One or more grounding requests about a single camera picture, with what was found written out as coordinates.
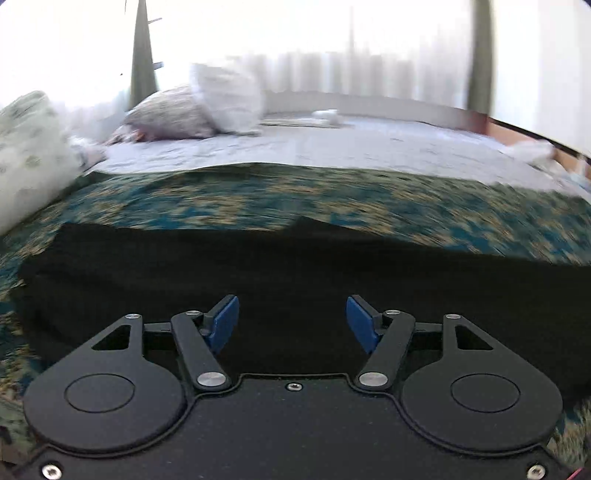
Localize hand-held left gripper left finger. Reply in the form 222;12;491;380
69;295;240;393

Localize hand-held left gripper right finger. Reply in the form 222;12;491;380
346;295;518;392

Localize black pants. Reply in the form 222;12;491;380
9;216;591;403

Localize teal patterned blanket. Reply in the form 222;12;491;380
0;161;591;472

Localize pale bed sheet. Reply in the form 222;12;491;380
85;115;591;200

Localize floral pillow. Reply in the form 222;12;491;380
108;85;218;146

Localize white pillow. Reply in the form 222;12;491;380
189;62;267;136

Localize crumpled white cloth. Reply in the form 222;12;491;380
501;138;571;178

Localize white sheer curtain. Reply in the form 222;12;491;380
226;28;472;110

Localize pale green-print pillow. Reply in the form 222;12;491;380
0;90;85;236

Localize green curtain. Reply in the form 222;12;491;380
468;0;494;114
128;0;161;112

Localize bed frame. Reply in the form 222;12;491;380
263;90;491;136

